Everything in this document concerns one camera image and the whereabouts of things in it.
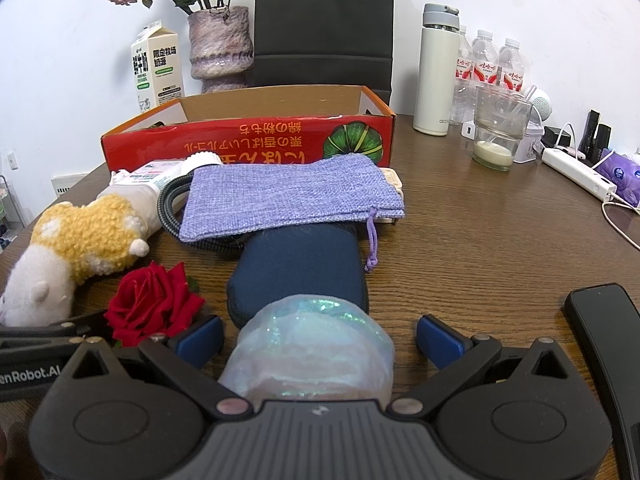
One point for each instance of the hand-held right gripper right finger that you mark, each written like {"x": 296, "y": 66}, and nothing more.
{"x": 442, "y": 342}

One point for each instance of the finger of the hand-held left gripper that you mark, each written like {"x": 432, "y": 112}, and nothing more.
{"x": 90, "y": 321}

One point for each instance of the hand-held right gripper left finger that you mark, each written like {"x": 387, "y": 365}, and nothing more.
{"x": 202, "y": 341}

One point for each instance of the red artificial rose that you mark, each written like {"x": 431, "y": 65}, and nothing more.
{"x": 150, "y": 305}

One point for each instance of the yellow and white plush toy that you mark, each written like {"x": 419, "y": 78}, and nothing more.
{"x": 90, "y": 235}

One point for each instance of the iridescent translucent plastic pouch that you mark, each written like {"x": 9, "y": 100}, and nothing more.
{"x": 305, "y": 345}

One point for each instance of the navy blue zip case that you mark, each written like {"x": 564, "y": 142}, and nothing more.
{"x": 300, "y": 270}

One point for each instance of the white squeeze tube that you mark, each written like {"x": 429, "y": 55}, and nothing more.
{"x": 145, "y": 190}

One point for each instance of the red cardboard box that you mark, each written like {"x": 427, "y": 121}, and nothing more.
{"x": 250, "y": 140}

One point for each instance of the wooden desktop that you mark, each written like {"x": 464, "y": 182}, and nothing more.
{"x": 475, "y": 260}

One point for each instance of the metal storage rack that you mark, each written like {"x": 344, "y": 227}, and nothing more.
{"x": 10, "y": 210}

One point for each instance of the black phone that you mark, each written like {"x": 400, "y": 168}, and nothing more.
{"x": 605, "y": 320}

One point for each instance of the white charger cube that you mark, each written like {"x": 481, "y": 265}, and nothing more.
{"x": 470, "y": 131}

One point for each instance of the white plastic container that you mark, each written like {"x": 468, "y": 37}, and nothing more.
{"x": 530, "y": 147}

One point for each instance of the white power strip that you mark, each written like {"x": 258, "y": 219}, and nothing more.
{"x": 580, "y": 175}

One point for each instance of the glass cup with milk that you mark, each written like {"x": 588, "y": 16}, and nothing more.
{"x": 495, "y": 130}

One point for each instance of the black power adapter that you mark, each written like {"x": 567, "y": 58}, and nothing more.
{"x": 557, "y": 136}

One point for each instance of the purple tissue packet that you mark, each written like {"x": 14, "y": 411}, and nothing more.
{"x": 622, "y": 175}

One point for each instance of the white round gadget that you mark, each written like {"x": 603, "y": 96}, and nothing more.
{"x": 542, "y": 106}

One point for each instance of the black cosmetic tube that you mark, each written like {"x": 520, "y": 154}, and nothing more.
{"x": 602, "y": 140}
{"x": 590, "y": 130}

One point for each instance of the white thermos bottle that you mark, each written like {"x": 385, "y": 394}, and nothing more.
{"x": 435, "y": 80}

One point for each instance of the white milk carton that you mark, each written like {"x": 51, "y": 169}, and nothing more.
{"x": 155, "y": 65}

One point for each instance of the purple ceramic vase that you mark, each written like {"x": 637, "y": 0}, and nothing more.
{"x": 220, "y": 45}

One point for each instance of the black paper bag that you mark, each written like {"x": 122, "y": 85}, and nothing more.
{"x": 325, "y": 25}

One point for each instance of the white wall socket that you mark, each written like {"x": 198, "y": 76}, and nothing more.
{"x": 11, "y": 160}

